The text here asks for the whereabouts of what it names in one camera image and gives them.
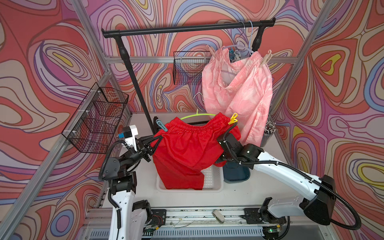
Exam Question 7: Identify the pink tie-dye shorts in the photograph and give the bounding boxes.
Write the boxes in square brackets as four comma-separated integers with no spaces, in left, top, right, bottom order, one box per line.
[202,49,273,146]

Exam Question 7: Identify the lavender wire hanger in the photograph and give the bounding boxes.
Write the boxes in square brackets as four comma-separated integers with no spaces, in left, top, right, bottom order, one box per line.
[221,20,256,76]

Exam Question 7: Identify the red shorts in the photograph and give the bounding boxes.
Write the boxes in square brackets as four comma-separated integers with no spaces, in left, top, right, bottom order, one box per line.
[153,113,241,190]

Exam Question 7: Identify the teal plastic tray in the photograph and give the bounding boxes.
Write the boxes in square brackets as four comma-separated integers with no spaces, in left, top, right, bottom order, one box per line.
[223,162,251,184]

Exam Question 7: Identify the white printed graphic shorts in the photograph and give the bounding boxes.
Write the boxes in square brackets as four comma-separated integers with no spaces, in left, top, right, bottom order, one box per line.
[229,49,242,63]

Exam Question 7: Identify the light blue hanger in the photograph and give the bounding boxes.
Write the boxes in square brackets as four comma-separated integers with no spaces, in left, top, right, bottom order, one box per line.
[248,20,254,51]

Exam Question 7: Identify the beige clothespin left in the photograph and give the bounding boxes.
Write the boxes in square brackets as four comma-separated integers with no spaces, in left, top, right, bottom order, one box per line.
[206,45,216,57]

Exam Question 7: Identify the beige clothespin right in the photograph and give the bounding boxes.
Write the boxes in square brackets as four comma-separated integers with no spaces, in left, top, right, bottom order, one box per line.
[260,50,273,66]

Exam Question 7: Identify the green hanger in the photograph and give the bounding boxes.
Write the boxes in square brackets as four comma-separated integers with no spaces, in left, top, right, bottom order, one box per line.
[181,92,215,120]

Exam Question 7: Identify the teal grey clothespin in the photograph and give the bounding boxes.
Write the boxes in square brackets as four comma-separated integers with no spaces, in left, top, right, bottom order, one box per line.
[156,119,168,132]

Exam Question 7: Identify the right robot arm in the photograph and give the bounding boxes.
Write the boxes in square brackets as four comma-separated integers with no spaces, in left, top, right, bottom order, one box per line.
[217,133,362,231]

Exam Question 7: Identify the white pedal on rail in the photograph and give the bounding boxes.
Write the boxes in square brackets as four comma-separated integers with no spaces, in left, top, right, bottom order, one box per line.
[212,210,225,224]

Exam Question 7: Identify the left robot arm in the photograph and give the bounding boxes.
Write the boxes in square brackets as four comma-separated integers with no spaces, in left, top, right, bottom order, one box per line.
[99,136,166,240]

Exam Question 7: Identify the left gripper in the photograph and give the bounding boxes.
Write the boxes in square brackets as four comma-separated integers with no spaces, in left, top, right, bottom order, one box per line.
[118,137,163,174]

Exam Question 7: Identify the yellow clothespin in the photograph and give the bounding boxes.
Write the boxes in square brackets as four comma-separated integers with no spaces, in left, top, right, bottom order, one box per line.
[228,113,238,125]

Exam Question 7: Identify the black wire basket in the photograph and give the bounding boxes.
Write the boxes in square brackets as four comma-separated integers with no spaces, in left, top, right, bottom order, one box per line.
[173,51,212,86]
[62,83,129,154]

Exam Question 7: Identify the black clothes rack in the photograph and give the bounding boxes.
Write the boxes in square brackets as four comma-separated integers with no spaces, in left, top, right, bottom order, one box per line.
[102,18,276,134]

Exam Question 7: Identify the black wire basket left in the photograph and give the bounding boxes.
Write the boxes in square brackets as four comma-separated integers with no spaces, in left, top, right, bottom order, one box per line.
[62,83,129,154]

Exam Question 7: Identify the black wire basket rear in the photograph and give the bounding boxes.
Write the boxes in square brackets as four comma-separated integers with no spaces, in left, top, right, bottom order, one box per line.
[173,51,212,86]

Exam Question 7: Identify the beige clothespin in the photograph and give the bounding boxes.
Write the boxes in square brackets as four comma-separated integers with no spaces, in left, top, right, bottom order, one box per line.
[260,50,273,66]
[206,45,216,57]

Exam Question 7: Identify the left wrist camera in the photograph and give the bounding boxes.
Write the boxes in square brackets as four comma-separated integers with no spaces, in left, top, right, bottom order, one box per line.
[118,125,139,150]

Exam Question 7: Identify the white perforated plastic basket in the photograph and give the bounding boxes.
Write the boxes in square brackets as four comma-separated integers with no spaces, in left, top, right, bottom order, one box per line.
[156,165,224,194]

